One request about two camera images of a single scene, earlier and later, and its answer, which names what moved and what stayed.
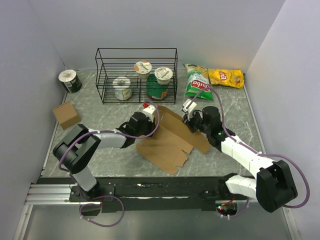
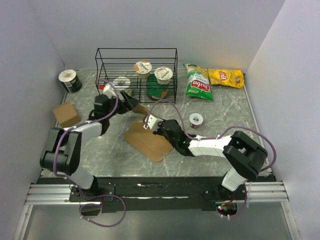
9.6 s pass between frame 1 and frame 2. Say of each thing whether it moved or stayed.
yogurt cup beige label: stayed
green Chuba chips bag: stayed
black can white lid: stayed
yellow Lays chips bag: stayed
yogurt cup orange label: stayed
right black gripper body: moved
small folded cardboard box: stayed
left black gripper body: moved
